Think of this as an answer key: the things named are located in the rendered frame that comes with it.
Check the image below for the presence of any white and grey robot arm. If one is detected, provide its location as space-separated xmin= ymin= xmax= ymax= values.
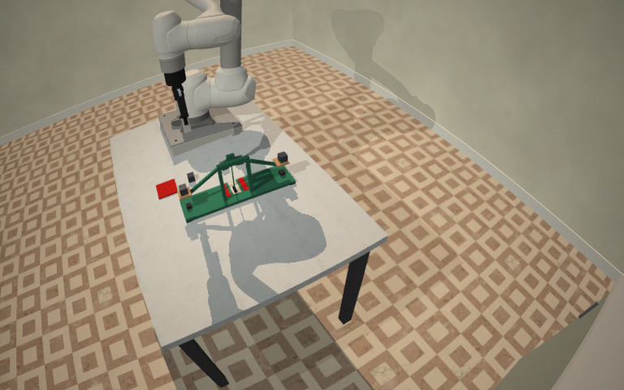
xmin=152 ymin=0 xmax=256 ymax=129

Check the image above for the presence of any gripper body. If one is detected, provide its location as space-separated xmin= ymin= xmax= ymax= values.
xmin=164 ymin=68 xmax=186 ymax=92

